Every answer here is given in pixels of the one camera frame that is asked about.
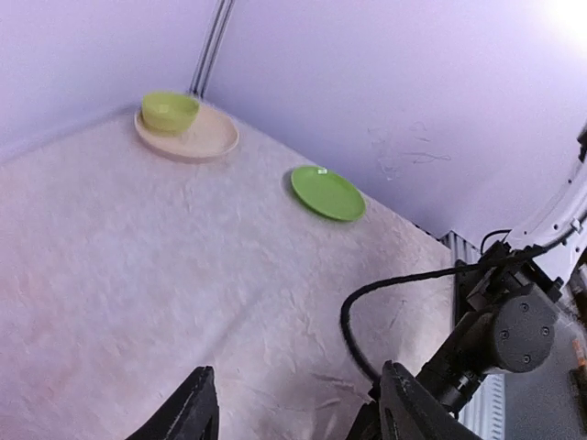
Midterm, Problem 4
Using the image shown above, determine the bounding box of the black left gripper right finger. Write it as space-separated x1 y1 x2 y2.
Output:
352 361 478 440

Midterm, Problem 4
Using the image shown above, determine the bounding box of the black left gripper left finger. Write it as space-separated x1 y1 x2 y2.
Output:
127 366 219 440

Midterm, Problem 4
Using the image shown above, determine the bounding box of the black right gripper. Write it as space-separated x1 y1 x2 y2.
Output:
416 283 558 413

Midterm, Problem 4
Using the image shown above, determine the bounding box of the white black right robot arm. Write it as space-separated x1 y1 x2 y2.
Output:
416 133 586 414

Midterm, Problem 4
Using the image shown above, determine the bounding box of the green flat plate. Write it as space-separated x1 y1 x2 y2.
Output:
290 165 366 222

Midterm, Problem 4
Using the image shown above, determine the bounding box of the beige round plate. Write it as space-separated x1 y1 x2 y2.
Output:
134 104 239 163

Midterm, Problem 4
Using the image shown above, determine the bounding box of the green plastic bowl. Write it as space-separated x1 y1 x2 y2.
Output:
140 91 200 135

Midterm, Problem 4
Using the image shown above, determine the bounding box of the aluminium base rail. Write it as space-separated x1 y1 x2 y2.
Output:
441 231 505 439

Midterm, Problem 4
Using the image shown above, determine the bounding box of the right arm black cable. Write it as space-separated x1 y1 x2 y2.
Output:
338 256 551 384

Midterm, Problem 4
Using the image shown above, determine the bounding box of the left corner aluminium post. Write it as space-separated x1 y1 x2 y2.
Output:
190 0 236 99

